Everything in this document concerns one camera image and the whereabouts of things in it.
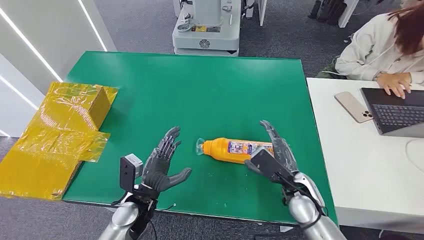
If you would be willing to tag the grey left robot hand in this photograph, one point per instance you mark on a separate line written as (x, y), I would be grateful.
(158, 169)

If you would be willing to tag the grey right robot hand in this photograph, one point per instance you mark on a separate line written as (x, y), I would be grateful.
(281, 149)

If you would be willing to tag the orange plastic bottle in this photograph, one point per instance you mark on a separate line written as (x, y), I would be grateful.
(228, 149)

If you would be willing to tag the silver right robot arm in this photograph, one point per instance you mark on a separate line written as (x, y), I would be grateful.
(309, 208)

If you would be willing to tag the green table mat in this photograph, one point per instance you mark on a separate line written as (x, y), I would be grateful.
(205, 109)

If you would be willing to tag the beige smartphone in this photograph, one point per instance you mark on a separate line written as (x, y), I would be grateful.
(353, 107)

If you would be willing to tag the white desk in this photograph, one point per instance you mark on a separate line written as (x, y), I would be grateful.
(367, 165)

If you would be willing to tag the yellow taped cardboard box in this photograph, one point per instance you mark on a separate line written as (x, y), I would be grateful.
(56, 139)

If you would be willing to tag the grey laptop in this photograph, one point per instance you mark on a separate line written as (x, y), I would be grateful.
(396, 111)

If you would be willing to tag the person's hand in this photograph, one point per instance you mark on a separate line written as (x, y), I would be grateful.
(394, 82)

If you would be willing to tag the white round object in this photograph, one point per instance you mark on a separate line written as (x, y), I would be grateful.
(416, 154)

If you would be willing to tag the white furniture panel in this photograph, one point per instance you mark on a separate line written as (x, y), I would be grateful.
(262, 10)

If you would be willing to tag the grey wheeled machine base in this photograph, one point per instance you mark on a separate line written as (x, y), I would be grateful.
(207, 28)

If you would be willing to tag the black bag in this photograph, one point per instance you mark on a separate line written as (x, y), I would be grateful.
(326, 10)

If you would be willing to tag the person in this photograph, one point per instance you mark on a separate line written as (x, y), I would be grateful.
(387, 43)

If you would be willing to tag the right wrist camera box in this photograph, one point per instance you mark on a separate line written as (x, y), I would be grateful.
(266, 163)

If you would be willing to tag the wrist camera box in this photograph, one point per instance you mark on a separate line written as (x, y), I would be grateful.
(130, 171)
(266, 163)

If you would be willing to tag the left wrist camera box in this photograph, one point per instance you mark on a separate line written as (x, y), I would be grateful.
(130, 171)

